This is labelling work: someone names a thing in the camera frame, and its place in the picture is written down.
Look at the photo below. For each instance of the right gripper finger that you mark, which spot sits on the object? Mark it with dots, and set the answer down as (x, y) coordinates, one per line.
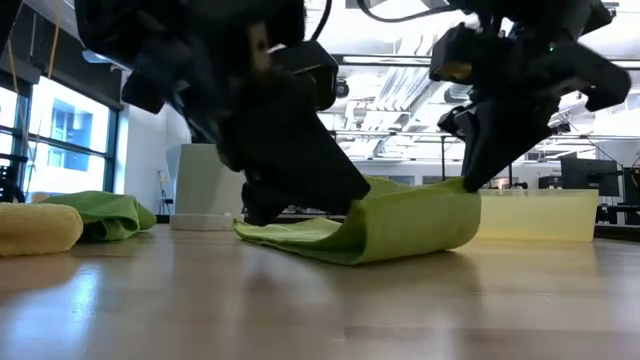
(455, 122)
(505, 135)

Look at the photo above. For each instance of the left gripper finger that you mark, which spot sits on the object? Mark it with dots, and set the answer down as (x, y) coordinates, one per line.
(262, 202)
(290, 145)

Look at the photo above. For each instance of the green microfiber towel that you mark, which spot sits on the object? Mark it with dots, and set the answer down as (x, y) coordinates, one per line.
(105, 215)
(400, 225)

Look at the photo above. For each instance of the yellow microfiber towel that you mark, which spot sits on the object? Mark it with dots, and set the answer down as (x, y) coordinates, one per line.
(35, 230)

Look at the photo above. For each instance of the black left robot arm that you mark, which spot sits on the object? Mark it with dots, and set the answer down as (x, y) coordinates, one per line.
(7, 15)

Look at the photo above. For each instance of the yellow translucent plastic basket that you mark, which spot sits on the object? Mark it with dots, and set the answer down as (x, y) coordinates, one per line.
(540, 215)

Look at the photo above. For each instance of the black track light cluster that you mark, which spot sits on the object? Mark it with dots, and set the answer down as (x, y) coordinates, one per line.
(559, 129)

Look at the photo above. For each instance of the white faceted plant pot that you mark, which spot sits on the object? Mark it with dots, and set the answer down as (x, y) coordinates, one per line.
(205, 185)

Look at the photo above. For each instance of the ceiling light strip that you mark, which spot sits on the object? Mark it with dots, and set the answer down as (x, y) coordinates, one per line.
(100, 57)

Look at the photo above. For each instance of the black computer monitor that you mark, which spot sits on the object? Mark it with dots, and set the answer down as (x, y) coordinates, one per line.
(590, 177)
(632, 195)

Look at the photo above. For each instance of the large glass window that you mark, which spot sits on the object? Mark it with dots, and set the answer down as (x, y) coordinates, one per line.
(70, 150)

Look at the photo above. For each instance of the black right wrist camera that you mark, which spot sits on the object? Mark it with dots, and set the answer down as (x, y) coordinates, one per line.
(452, 50)

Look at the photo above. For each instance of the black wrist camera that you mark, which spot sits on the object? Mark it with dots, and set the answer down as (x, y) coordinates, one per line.
(310, 75)
(452, 50)

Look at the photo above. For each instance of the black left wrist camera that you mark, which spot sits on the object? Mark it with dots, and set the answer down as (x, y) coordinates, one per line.
(310, 75)

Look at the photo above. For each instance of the black aluminium table frame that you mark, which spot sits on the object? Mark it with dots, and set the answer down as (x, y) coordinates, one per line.
(620, 232)

